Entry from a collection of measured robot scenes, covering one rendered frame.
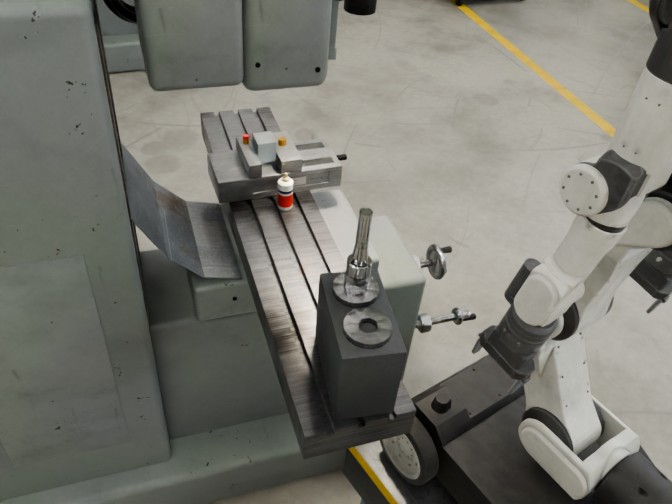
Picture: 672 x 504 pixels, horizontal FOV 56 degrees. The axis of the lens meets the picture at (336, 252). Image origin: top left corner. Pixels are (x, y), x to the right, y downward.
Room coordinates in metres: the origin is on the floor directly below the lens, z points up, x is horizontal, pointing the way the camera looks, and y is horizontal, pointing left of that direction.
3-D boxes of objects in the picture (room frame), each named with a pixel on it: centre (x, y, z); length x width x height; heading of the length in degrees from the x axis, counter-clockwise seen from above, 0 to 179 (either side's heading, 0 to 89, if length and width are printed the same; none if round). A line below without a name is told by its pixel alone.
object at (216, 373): (1.34, 0.15, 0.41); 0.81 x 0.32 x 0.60; 112
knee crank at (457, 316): (1.40, -0.37, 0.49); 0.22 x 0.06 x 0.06; 112
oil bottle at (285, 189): (1.36, 0.15, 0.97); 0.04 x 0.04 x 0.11
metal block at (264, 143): (1.46, 0.22, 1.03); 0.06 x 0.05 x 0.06; 24
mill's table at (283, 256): (1.27, 0.15, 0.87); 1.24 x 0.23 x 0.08; 22
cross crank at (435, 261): (1.52, -0.29, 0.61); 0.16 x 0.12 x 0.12; 112
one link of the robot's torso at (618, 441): (0.87, -0.61, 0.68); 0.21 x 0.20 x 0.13; 38
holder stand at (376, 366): (0.82, -0.06, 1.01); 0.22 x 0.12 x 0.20; 15
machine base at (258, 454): (1.24, 0.40, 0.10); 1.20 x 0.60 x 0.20; 112
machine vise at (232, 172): (1.47, 0.20, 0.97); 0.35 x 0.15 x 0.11; 114
